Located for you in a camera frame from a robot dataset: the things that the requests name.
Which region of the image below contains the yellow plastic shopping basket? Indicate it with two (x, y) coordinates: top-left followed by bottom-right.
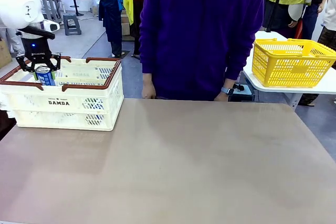
(251, 38), (336, 89)

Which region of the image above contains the person in purple sweater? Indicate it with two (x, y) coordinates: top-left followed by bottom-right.
(139, 0), (266, 102)

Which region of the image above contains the person in gray trousers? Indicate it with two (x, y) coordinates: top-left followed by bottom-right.
(5, 28), (25, 56)

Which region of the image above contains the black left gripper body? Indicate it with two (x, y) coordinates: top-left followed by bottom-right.
(20, 36), (53, 67)

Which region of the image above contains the blue drink can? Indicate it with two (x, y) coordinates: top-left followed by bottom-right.
(34, 65), (57, 87)

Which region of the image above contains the white side table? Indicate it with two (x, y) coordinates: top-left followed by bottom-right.
(242, 31), (336, 110)

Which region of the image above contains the cream basket with brown rim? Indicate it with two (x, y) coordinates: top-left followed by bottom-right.
(0, 56), (124, 132)

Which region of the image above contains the person left hand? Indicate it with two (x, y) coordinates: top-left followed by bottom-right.
(213, 92), (229, 102)

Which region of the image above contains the mannequin with navy skirt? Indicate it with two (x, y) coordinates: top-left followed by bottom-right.
(91, 0), (129, 59)

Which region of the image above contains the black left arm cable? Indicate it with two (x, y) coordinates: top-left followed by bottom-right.
(16, 27), (56, 41)

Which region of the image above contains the person right hand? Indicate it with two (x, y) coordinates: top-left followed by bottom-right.
(141, 72), (158, 100)

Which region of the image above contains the gray metal workbench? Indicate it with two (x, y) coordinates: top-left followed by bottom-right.
(39, 0), (64, 27)

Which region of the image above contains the light blue wrist watch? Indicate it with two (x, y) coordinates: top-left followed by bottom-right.
(220, 86), (235, 97)

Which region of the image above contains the mannequin with silver top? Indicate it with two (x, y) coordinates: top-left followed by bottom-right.
(130, 0), (148, 60)

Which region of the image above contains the gray step stool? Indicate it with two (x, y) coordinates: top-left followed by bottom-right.
(62, 15), (82, 36)

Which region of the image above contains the brown cardboard box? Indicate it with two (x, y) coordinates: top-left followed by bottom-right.
(0, 39), (13, 69)

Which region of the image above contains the gray stool seat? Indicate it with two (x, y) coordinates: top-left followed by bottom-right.
(227, 83), (255, 102)

